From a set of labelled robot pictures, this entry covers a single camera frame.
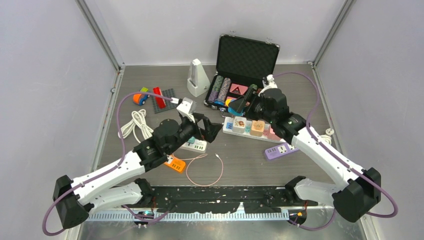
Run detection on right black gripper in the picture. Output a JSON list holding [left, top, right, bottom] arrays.
[[229, 87, 276, 124]]

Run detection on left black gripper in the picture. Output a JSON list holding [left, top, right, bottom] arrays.
[[167, 113, 222, 154]]

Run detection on blue small charger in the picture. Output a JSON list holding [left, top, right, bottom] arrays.
[[227, 107, 245, 117]]

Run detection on teal plug adapter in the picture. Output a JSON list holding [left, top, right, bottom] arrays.
[[187, 136, 196, 144]]

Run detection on white cube socket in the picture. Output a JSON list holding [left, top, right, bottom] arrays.
[[232, 116, 247, 134]]

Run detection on orange cube socket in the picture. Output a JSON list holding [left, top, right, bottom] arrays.
[[249, 120, 265, 137]]

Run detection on purple power strip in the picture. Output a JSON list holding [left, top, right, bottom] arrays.
[[264, 143, 298, 161]]

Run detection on pink cube socket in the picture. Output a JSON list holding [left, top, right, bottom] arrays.
[[267, 127, 281, 141]]

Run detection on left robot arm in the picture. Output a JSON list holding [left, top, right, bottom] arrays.
[[52, 113, 223, 229]]

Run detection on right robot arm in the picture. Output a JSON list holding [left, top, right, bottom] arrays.
[[228, 86, 381, 223]]

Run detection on white colourful power strip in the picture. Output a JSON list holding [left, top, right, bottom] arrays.
[[222, 116, 286, 144]]

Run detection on white power strip with usb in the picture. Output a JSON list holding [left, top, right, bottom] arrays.
[[180, 139, 207, 154]]

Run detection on black poker chip case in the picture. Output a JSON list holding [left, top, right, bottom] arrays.
[[203, 34, 280, 110]]

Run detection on white metronome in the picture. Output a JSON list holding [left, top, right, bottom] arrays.
[[187, 58, 210, 97]]

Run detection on orange power strip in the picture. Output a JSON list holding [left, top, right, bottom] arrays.
[[164, 155, 186, 174]]

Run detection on grey building baseplate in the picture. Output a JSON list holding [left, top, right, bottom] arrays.
[[153, 88, 177, 114]]

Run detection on red toy brick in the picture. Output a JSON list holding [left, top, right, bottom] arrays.
[[153, 87, 167, 109]]

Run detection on toy car blocks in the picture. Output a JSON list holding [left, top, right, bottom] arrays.
[[132, 87, 150, 106]]

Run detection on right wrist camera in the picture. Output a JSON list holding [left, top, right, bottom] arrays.
[[258, 74, 278, 96]]

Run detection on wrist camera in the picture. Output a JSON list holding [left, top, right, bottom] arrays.
[[258, 74, 278, 96], [171, 97, 197, 123]]

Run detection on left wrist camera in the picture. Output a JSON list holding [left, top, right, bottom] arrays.
[[171, 97, 197, 123]]

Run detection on pink usb cable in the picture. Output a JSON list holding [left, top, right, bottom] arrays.
[[175, 153, 224, 187]]

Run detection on white coiled power cord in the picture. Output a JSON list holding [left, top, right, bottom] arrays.
[[117, 109, 155, 144]]

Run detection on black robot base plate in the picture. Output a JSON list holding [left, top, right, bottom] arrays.
[[144, 186, 318, 214]]

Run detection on white cord bundle right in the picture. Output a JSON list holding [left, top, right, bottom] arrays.
[[319, 128, 335, 145]]

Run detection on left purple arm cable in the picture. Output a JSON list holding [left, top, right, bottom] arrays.
[[42, 91, 175, 237]]

